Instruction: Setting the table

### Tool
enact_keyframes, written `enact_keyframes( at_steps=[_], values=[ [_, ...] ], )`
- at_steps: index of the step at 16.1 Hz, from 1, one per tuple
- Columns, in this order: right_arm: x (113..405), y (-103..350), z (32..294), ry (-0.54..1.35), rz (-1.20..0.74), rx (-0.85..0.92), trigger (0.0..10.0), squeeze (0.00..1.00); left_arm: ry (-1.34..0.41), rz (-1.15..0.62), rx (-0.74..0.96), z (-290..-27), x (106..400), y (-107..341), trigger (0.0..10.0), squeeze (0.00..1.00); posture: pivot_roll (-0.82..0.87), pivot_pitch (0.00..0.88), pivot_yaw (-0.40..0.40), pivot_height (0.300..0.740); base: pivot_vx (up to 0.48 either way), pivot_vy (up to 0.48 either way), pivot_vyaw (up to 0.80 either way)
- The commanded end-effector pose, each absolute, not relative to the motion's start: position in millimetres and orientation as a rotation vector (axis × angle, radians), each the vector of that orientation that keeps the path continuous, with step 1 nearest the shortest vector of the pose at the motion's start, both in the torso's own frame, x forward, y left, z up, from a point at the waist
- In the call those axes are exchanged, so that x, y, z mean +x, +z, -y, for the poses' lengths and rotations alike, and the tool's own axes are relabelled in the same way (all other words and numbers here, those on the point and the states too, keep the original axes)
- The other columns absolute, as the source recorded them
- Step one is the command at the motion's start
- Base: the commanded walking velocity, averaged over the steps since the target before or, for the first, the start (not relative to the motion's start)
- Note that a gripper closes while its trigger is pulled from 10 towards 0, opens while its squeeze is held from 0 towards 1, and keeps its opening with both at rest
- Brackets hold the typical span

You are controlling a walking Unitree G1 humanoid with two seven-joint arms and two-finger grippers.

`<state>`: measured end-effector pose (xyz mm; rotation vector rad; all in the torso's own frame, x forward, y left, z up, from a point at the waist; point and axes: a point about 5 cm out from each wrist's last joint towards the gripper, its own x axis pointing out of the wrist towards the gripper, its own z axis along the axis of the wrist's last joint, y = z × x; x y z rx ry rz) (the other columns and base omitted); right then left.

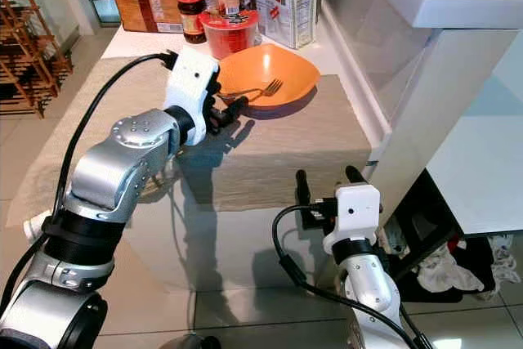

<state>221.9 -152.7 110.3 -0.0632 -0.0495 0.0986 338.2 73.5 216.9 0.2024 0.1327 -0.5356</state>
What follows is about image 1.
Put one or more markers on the metal fork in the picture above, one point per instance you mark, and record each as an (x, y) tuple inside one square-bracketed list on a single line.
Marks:
[(273, 87)]

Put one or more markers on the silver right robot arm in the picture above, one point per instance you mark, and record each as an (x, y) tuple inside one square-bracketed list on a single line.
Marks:
[(368, 284)]

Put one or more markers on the beige woven placemat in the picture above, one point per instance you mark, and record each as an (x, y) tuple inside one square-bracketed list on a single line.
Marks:
[(122, 96), (294, 153)]

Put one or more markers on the red instant noodle cup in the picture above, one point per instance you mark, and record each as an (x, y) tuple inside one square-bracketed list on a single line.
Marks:
[(229, 34)]

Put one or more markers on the orange plastic bowl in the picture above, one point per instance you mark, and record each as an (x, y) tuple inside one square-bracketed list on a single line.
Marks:
[(294, 67)]

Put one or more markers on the dark sauce jar red lid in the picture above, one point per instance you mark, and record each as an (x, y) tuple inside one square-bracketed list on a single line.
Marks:
[(191, 18)]

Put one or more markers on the brown food box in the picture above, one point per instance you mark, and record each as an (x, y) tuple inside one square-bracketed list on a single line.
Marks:
[(143, 6)]

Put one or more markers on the wooden slatted rack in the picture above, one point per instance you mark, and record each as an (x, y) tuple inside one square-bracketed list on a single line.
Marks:
[(20, 46)]

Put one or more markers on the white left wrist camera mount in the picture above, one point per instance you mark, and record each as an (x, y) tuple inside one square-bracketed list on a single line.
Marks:
[(192, 79)]

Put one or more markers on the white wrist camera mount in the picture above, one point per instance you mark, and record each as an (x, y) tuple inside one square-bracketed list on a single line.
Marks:
[(192, 79), (355, 212)]

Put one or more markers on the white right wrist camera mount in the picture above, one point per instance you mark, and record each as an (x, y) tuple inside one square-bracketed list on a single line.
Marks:
[(355, 212)]

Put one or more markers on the black metal frame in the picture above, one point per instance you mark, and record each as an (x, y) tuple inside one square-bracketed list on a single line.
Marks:
[(417, 202)]

